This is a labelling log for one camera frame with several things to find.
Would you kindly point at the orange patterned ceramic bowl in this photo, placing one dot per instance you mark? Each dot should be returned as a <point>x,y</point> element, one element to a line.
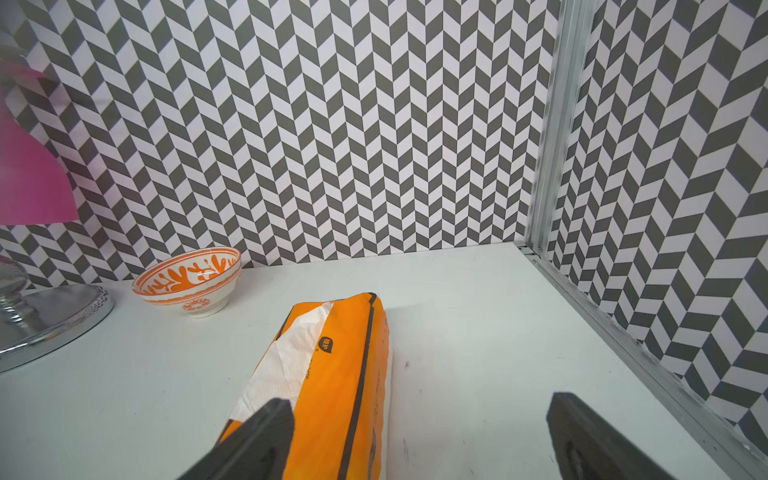
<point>196,284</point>

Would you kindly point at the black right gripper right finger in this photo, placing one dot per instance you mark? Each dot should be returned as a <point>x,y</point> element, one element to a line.
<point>588,447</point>

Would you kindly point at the orange tissue pack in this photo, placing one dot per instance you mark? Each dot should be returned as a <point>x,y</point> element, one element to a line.
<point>331,361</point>

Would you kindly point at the aluminium corner post right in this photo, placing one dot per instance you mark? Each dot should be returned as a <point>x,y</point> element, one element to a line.
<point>574,29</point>

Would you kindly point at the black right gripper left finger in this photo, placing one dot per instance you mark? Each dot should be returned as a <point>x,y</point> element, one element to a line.
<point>258,449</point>

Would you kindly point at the chrome jewelry stand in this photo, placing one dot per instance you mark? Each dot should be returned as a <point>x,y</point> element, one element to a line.
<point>36,324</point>

